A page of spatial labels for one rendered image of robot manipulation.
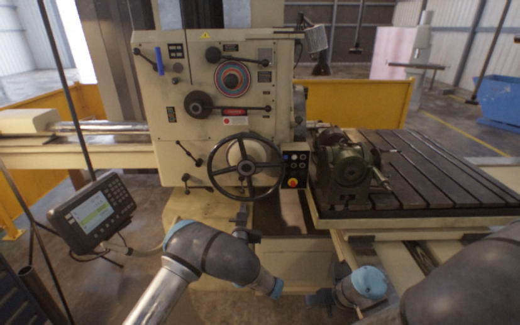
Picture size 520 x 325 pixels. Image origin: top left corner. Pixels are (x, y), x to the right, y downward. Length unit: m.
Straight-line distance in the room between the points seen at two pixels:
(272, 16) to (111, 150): 1.40
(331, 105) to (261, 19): 2.31
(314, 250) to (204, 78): 1.39
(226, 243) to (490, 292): 0.51
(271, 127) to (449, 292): 1.13
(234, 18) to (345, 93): 2.43
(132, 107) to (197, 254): 1.70
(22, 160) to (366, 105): 3.91
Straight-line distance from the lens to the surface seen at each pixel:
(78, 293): 2.74
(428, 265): 1.81
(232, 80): 1.20
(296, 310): 2.23
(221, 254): 0.67
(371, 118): 4.24
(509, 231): 0.44
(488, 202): 1.99
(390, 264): 1.71
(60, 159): 2.25
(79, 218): 1.27
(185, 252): 0.70
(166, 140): 1.47
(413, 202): 1.72
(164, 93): 1.39
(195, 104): 1.28
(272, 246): 1.92
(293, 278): 2.19
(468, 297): 0.36
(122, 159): 1.99
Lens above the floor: 1.90
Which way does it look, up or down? 28 degrees down
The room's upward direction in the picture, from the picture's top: straight up
